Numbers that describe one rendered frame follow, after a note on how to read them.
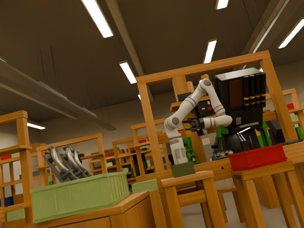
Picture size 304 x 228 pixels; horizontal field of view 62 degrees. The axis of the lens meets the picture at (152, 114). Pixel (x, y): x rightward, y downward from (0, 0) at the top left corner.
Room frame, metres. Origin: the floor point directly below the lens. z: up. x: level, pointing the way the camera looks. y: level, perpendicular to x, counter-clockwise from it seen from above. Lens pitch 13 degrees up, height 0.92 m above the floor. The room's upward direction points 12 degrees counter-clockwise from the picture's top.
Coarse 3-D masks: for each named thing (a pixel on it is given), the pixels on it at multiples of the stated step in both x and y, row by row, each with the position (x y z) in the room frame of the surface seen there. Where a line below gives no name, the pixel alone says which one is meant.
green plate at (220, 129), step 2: (218, 126) 2.28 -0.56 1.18; (220, 126) 2.25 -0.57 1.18; (222, 126) 2.26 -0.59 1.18; (218, 128) 2.28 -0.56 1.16; (220, 128) 2.25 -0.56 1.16; (222, 128) 2.26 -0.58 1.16; (224, 128) 2.26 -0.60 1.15; (226, 128) 2.26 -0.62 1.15; (218, 130) 2.28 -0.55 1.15; (220, 130) 2.25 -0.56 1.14; (222, 130) 2.26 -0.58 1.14; (224, 130) 2.26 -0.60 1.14; (226, 130) 2.26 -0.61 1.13; (218, 132) 2.28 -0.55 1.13; (220, 132) 2.25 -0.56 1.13; (222, 132) 2.26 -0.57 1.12; (224, 132) 2.26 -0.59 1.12; (226, 132) 2.26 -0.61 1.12; (218, 134) 2.28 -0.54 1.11; (222, 134) 2.30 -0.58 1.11; (224, 134) 2.30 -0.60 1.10; (226, 134) 2.29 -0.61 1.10; (218, 136) 2.28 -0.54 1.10
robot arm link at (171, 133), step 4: (164, 124) 1.77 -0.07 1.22; (168, 128) 1.76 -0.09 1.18; (172, 128) 1.74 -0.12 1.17; (176, 128) 1.80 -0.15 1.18; (168, 132) 1.76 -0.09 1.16; (172, 132) 1.76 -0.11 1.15; (176, 132) 1.77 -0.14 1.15; (168, 136) 1.75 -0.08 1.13; (172, 136) 1.72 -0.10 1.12; (176, 136) 1.72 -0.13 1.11; (180, 136) 1.73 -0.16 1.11
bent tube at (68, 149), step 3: (63, 147) 1.65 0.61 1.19; (66, 147) 1.66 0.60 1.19; (69, 147) 1.67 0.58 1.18; (66, 150) 1.64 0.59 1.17; (69, 150) 1.64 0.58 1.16; (66, 153) 1.62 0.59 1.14; (69, 153) 1.61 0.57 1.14; (69, 156) 1.60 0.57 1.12; (69, 159) 1.59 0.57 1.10; (72, 159) 1.60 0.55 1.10; (72, 162) 1.59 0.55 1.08; (75, 162) 1.60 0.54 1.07; (72, 165) 1.59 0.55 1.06; (75, 165) 1.60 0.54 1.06; (75, 168) 1.61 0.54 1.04; (78, 168) 1.62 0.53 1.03; (84, 174) 1.68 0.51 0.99; (84, 177) 1.68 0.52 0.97
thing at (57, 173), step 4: (44, 156) 1.43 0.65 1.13; (48, 156) 1.45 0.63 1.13; (48, 160) 1.44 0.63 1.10; (52, 160) 1.45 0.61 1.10; (48, 164) 1.43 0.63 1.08; (52, 164) 1.46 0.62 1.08; (52, 168) 1.43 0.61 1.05; (56, 168) 1.47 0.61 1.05; (56, 172) 1.43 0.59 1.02; (56, 176) 1.43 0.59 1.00; (60, 176) 1.45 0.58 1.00; (60, 180) 1.43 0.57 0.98; (64, 180) 1.47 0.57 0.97; (68, 180) 1.53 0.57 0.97
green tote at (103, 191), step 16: (96, 176) 1.34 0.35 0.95; (112, 176) 1.46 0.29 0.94; (32, 192) 1.35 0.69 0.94; (48, 192) 1.35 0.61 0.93; (64, 192) 1.35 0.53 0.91; (80, 192) 1.34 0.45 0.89; (96, 192) 1.34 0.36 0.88; (112, 192) 1.39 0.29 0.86; (128, 192) 1.89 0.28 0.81; (48, 208) 1.35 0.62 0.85; (64, 208) 1.35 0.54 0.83; (80, 208) 1.34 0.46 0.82; (96, 208) 1.34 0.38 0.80
